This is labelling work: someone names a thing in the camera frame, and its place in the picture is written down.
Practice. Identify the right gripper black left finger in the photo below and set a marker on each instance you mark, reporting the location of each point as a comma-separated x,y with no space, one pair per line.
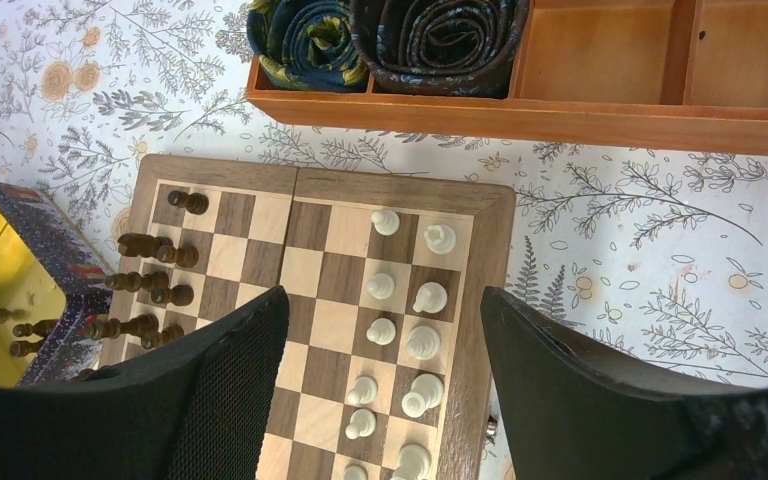
196,408

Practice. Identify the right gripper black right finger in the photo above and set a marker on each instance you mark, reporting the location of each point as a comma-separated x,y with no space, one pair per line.
575,408

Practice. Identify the gold tin box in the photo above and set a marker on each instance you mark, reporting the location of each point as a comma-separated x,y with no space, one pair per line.
48,270

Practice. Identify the dark chess pawn on board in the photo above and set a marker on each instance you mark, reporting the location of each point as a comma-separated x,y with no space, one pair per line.
179,295
193,203
156,339

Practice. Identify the dark chess piece in tin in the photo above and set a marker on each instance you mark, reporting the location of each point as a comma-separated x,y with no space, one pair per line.
42,328
22,348

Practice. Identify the white chess piece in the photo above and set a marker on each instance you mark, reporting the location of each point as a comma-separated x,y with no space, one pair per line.
440,238
431,298

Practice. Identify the white chess pawn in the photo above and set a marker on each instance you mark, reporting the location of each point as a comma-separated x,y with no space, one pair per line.
385,222
380,286

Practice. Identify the wooden chessboard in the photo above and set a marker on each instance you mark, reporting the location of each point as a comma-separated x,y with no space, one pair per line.
360,378

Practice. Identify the floral tablecloth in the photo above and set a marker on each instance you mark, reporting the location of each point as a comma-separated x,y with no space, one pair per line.
663,254

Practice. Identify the orange wooden compartment tray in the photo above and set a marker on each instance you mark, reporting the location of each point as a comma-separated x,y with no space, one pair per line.
680,75

